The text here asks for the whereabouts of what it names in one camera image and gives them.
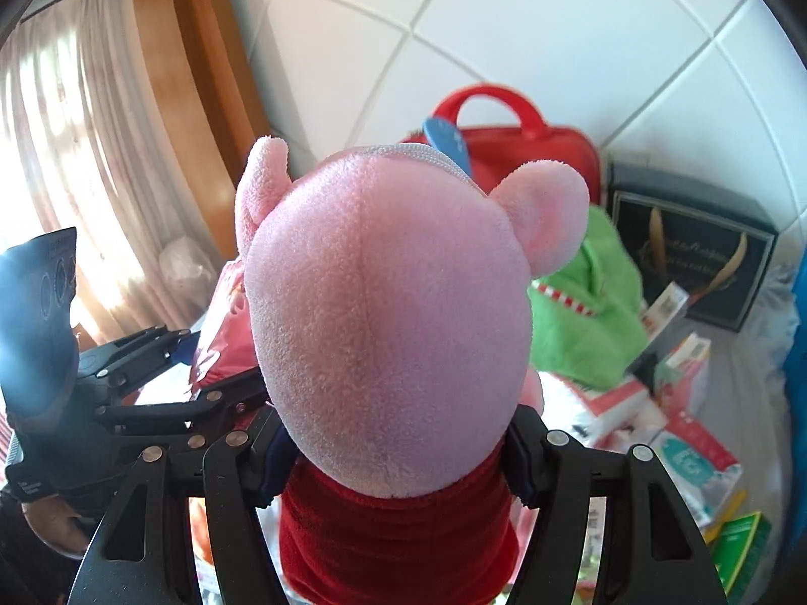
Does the white striped tablecloth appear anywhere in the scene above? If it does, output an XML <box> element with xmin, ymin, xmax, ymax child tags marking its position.
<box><xmin>694</xmin><ymin>258</ymin><xmax>795</xmax><ymax>518</ymax></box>

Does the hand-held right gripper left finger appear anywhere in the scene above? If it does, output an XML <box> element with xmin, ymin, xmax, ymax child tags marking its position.
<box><xmin>66</xmin><ymin>406</ymin><xmax>297</xmax><ymax>605</ymax></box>

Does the blue plastic crate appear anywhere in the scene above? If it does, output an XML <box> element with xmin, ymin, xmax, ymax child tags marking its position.
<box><xmin>782</xmin><ymin>258</ymin><xmax>807</xmax><ymax>404</ymax></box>

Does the dark gift box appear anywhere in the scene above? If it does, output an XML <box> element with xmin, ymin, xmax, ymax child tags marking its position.
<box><xmin>605</xmin><ymin>160</ymin><xmax>779</xmax><ymax>332</ymax></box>

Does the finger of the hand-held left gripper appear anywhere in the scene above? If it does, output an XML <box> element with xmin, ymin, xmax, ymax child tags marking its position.
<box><xmin>79</xmin><ymin>326</ymin><xmax>193</xmax><ymax>387</ymax></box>
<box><xmin>101</xmin><ymin>369</ymin><xmax>269</xmax><ymax>448</ymax></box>

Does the green cardboard box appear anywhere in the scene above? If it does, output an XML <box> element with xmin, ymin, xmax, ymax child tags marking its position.
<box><xmin>709</xmin><ymin>510</ymin><xmax>773</xmax><ymax>602</ymax></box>

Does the white plastic bag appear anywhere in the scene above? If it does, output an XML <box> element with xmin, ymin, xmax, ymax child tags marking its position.
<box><xmin>157</xmin><ymin>233</ymin><xmax>218</xmax><ymax>307</ymax></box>

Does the person's left hand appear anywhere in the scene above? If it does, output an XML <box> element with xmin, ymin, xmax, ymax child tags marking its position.
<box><xmin>19</xmin><ymin>498</ymin><xmax>102</xmax><ymax>559</ymax></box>

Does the pile of small packets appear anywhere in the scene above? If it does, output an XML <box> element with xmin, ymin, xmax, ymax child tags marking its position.
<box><xmin>555</xmin><ymin>282</ymin><xmax>745</xmax><ymax>530</ymax></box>

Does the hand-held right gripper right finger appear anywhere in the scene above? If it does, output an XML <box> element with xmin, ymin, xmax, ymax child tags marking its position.
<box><xmin>504</xmin><ymin>406</ymin><xmax>732</xmax><ymax>605</ymax></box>

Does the pink pig plush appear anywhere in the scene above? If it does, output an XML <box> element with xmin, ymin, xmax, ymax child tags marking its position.
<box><xmin>233</xmin><ymin>135</ymin><xmax>592</xmax><ymax>605</ymax></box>

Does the red hard case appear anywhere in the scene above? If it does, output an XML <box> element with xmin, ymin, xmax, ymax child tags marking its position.
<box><xmin>400</xmin><ymin>83</ymin><xmax>603</xmax><ymax>206</ymax></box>

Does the wooden wall frame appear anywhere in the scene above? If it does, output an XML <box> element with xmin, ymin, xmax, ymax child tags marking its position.
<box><xmin>129</xmin><ymin>0</ymin><xmax>297</xmax><ymax>259</ymax></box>

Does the beige curtain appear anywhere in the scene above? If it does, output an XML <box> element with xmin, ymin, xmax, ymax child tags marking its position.
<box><xmin>0</xmin><ymin>0</ymin><xmax>221</xmax><ymax>341</ymax></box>

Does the green crocodile plush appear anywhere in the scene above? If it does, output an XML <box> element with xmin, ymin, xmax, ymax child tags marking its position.
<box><xmin>528</xmin><ymin>205</ymin><xmax>650</xmax><ymax>392</ymax></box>

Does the pink red plastic packet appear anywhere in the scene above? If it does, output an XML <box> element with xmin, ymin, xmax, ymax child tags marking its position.
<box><xmin>188</xmin><ymin>258</ymin><xmax>259</xmax><ymax>404</ymax></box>

